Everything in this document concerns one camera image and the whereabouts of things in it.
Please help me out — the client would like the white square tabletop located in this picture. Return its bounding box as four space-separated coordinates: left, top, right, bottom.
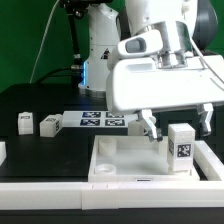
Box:
88 135 200 182

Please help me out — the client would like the black cable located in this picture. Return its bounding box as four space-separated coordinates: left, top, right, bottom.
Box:
34 66 84 84

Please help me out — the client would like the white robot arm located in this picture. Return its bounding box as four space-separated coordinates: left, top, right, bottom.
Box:
102 0 224 140

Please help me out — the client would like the white cable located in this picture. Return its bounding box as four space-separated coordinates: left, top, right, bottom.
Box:
29 0 62 84

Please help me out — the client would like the white marker plate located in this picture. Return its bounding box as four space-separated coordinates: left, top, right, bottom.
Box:
62 111 137 128

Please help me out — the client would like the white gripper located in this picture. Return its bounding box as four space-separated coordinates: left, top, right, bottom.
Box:
106 21 224 142

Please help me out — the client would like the white U-shaped fence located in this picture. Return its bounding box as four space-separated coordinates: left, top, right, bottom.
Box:
0 141 224 210

